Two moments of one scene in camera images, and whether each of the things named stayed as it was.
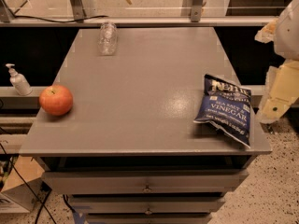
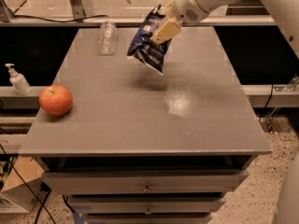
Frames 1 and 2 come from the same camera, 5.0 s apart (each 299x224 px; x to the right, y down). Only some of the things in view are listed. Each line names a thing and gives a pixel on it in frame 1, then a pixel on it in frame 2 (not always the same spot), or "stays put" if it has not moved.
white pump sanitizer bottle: x=19 y=81 stays put
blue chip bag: x=226 y=106 -> x=143 y=48
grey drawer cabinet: x=129 y=150 stays put
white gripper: x=288 y=36 -> x=186 y=6
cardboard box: x=14 y=188 stays put
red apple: x=56 y=100 stays put
